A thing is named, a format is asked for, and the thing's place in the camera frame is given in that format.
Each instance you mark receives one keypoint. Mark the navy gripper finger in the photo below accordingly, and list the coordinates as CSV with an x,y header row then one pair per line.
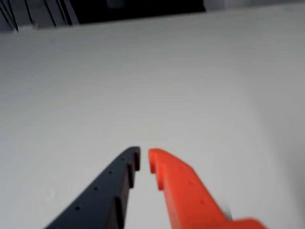
x,y
100,202

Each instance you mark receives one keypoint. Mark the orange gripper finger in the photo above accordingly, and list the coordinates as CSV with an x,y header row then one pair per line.
x,y
186,190

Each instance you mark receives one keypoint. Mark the grey ribbed panel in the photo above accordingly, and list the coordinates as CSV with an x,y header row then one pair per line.
x,y
47,12

